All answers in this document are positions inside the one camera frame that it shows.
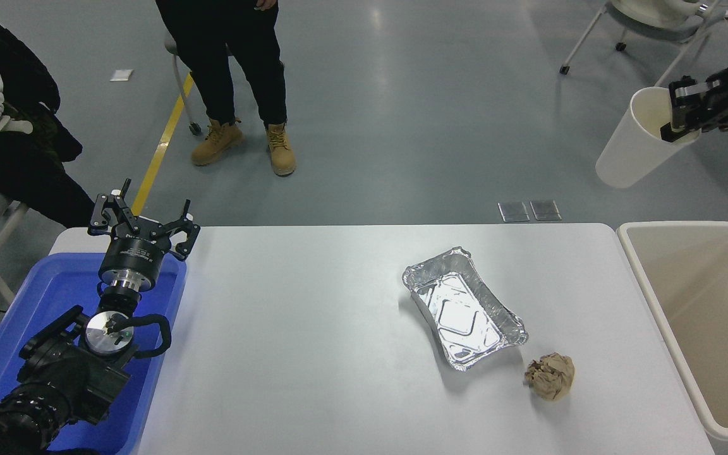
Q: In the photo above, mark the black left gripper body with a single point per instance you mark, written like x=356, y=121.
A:
x=133, y=253

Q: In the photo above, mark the white paper cup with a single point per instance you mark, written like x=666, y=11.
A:
x=629, y=145

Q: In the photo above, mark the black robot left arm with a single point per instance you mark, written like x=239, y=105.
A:
x=67, y=373

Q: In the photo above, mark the blue plastic tray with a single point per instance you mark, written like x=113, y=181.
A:
x=48, y=291

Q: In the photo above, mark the white wheeled chair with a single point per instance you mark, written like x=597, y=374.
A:
x=648, y=12

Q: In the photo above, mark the seated person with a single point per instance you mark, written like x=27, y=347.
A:
x=16, y=177

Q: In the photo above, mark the grey seat wheeled chair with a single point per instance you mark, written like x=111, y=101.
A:
x=177, y=76

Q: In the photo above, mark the metal floor plate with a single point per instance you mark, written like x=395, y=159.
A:
x=545, y=210
x=514, y=212

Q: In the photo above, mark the black jacket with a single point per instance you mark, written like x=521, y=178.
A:
x=23, y=69

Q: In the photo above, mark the standing person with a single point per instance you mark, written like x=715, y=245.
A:
x=231, y=50

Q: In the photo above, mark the large pale bin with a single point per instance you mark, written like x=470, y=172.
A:
x=718, y=316

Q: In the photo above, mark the silver foil tray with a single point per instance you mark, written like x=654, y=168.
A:
x=462, y=313

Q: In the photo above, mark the crumpled tan paper ball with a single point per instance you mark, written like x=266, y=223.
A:
x=550, y=377

